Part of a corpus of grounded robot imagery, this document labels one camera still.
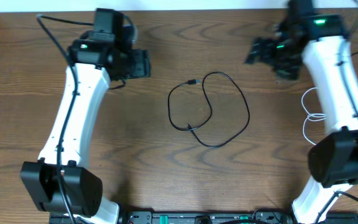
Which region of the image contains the white usb cable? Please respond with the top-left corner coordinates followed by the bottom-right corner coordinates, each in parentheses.
top-left (300, 86), bottom-right (328, 146)

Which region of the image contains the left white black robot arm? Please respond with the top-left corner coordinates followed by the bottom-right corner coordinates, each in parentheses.
top-left (21, 8), bottom-right (151, 223)

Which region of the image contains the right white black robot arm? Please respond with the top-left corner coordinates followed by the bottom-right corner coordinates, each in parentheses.
top-left (246, 0), bottom-right (358, 223)

